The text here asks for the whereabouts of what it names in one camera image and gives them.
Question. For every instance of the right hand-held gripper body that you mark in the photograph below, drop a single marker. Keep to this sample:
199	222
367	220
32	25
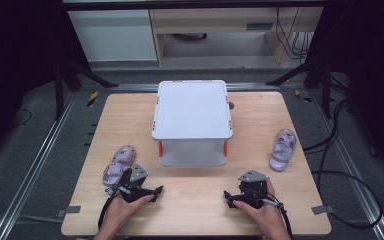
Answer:
253	190

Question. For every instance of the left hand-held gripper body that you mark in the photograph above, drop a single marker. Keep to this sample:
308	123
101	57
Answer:
136	173

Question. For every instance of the lilac child sandal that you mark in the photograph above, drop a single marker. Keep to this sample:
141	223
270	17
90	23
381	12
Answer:
122	157
281	150

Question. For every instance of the white plastic shoe rack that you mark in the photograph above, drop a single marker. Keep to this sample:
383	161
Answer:
193	110

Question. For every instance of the person's right hand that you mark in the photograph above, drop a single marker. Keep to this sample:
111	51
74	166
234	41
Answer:
266	216

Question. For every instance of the person's left hand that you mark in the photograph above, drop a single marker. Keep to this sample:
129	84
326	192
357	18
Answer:
123	213

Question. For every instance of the grey table clamp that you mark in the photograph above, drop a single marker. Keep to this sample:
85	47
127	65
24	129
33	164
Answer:
69	210
322	209

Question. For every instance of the yellow black tape strip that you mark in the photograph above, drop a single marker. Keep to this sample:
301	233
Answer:
301	96
92	99

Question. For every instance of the small grey disc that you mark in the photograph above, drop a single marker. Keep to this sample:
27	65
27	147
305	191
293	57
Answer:
231	105

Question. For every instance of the black metal stand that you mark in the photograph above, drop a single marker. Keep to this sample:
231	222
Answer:
59	93
326	90

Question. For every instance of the white cabinet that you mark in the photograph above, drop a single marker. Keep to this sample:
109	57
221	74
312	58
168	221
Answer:
113	35

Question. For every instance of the dark curtain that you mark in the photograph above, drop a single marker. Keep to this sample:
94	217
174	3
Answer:
16	60
373	66

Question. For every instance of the wooden desk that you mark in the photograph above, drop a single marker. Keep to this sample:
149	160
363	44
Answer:
213	18

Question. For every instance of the aluminium floor rail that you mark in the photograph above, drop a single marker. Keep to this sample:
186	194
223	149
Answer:
350	160
36	160

